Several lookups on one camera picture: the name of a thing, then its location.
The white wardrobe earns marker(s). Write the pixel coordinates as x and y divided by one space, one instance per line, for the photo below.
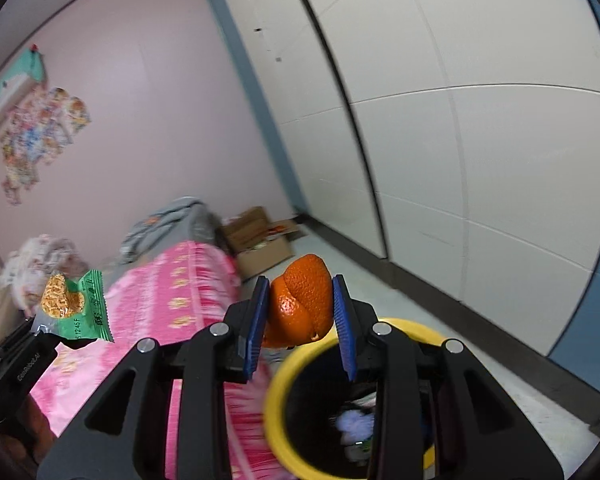
455 160

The orange peel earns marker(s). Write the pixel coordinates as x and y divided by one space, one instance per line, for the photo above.
300 300

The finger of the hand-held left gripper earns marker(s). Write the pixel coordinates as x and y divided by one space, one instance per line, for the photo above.
30 347

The yellow rimmed trash bin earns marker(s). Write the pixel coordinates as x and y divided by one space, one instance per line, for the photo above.
280 390

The air conditioner with teal cover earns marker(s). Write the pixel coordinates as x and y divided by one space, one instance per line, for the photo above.
10 90

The green snack packet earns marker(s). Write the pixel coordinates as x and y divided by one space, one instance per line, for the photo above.
87 320

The person's left hand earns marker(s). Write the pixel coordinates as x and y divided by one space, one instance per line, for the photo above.
32 435

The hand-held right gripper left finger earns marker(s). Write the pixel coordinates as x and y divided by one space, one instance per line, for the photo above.
255 330

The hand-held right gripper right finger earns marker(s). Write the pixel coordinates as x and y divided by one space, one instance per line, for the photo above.
345 330

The grey folded blanket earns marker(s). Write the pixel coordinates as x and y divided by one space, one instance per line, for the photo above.
170 220

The pink floral blanket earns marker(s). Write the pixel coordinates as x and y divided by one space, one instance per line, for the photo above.
180 280

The white floral quilt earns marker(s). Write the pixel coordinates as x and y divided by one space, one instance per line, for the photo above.
45 255

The snack packets in box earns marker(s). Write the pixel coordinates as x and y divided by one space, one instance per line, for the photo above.
272 235

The cluster of cartoon wall posters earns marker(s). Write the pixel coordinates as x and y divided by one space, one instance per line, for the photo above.
40 130

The open cardboard box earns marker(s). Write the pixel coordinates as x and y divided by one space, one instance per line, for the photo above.
262 261

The lavender fluffy cloth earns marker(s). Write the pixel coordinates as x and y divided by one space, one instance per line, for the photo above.
355 421

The upright cardboard box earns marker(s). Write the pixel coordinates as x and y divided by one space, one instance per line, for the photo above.
245 230

